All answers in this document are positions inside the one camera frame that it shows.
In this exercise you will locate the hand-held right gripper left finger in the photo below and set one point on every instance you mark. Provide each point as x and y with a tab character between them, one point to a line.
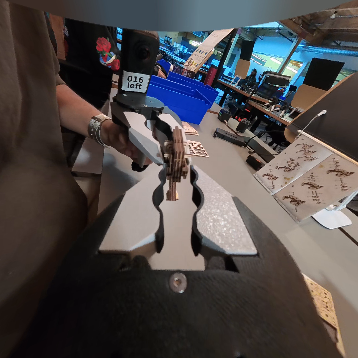
131	223

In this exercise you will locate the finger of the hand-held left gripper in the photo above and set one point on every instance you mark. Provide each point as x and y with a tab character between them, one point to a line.
139	134
173	119

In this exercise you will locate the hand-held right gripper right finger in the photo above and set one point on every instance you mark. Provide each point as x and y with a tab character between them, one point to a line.
223	223

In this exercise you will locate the layered wooden model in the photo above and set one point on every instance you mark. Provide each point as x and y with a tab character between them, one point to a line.
176	156

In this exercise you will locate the wooden gear parts sheet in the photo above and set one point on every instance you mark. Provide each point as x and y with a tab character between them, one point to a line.
321	302

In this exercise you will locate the person's left forearm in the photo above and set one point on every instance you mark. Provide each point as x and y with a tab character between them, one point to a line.
72	109

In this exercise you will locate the grey desk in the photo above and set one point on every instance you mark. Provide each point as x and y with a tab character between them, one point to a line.
229	167

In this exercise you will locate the person's left hand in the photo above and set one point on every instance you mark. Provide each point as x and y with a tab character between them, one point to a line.
117	139

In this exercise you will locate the large blue plastic bin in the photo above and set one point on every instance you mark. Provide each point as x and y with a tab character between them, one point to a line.
181	103

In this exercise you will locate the silver mesh wristband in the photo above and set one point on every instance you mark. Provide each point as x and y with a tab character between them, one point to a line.
96	128

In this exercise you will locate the small blue bin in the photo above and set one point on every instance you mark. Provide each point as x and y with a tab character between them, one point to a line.
165	67

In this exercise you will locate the black device green label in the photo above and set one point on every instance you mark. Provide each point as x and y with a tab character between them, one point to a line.
225	115

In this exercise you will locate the red bottle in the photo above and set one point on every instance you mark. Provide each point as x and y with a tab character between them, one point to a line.
210	75

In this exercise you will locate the black power strip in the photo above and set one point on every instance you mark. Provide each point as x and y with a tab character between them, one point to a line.
228	137

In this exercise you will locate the small black adapter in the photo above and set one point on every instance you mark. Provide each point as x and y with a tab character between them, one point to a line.
255	162

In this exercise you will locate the wooden table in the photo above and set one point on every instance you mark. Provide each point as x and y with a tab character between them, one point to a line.
236	89

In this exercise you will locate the black charger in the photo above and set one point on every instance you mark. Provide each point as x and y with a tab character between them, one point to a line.
243	125

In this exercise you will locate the illustrated cardboard sign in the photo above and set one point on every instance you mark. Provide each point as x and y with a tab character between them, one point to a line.
207	50

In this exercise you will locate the black flat box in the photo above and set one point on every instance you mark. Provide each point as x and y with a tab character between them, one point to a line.
261	148

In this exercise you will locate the cardboard panel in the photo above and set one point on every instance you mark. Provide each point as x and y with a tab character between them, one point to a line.
242	68
309	96

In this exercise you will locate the model instruction sheet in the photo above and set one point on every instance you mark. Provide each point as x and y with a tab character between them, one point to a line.
302	173

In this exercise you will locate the black machine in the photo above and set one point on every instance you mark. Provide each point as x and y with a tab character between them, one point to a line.
272	86

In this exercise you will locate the person's shirt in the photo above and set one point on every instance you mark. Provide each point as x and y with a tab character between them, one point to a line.
28	195

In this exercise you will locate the white sheet stand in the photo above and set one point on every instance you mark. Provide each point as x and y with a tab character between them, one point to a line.
331	218

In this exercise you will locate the black board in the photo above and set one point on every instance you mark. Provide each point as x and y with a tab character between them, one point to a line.
330	120

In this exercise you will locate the black panel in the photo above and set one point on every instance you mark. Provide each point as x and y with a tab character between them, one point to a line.
324	74

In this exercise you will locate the emptied wooden sheet frame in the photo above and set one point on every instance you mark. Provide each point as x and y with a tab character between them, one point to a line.
193	144

